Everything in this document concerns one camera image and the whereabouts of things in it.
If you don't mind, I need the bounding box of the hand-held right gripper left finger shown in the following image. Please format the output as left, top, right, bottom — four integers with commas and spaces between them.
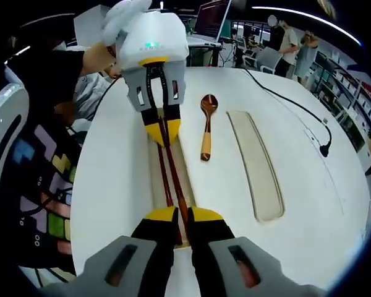
79, 205, 179, 297

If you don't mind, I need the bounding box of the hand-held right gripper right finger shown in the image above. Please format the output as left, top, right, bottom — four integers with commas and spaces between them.
187, 207, 286, 297

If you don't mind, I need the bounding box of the wooden spoon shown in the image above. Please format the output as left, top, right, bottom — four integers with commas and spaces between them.
199, 93, 220, 163

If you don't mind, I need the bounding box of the dark wooden chopstick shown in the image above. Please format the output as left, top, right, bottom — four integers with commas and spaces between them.
156, 136, 176, 208
160, 116, 189, 246

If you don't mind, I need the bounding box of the beige cutlery case base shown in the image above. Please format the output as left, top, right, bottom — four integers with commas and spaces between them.
146, 129, 198, 250

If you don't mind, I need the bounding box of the beige cutlery case lid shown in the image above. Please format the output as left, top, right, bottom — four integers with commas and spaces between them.
225, 110, 286, 223

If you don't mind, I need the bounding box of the person's left hand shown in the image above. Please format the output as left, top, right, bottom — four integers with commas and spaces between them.
101, 0, 153, 46

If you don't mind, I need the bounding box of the light grey cloth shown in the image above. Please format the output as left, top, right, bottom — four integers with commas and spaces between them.
71, 72, 113, 122

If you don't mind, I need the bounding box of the laptop computer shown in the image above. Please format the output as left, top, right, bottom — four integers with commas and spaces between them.
192, 0, 233, 43

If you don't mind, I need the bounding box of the grey office chair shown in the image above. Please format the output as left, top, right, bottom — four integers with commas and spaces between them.
255, 47, 281, 75

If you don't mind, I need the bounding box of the white chest device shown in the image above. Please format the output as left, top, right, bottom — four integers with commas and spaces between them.
0, 69, 30, 194

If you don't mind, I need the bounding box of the long ceiling light strip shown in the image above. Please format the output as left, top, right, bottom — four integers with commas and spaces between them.
250, 5, 361, 45

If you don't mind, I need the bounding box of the white storage shelf with bins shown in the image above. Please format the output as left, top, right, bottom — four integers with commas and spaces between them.
309, 51, 371, 151

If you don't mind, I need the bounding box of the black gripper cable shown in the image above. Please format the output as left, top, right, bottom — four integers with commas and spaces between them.
91, 75, 124, 123

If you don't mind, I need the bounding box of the black table cable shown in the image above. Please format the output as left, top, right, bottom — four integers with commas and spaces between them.
243, 69, 333, 157

